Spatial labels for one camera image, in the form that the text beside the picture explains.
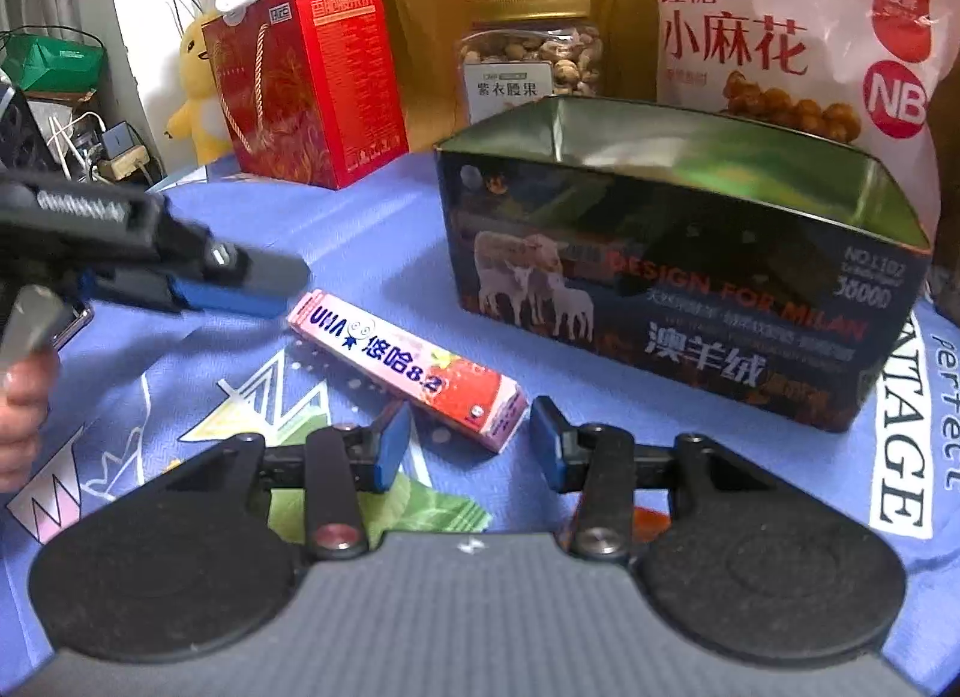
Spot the green bag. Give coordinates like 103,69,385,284
15,35,107,95

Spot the pink snack bag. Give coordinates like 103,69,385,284
621,0,960,242

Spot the dark sheep-print box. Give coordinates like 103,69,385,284
433,95,935,435

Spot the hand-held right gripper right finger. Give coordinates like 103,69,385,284
529,395,782,561

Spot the white cable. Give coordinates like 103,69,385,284
46,110,107,177

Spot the beige power strip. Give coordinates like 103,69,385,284
96,148,152,182

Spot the cashew jar with gold lid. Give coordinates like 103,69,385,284
453,0,605,129

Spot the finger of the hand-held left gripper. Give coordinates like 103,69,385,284
159,215,310,294
75,268,284,321

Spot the yellow duck plush toy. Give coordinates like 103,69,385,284
165,13,235,165

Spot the pink candy box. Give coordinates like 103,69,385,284
288,288,530,455

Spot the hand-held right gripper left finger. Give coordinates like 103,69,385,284
161,403,413,561

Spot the person's left hand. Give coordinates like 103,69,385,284
0,350,63,492

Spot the red gift box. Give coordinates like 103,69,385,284
201,0,410,192

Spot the dark charger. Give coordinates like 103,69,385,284
100,124,140,159

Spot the blue printed blanket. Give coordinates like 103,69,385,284
0,155,960,697

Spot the black electronic device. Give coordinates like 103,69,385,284
0,83,58,171

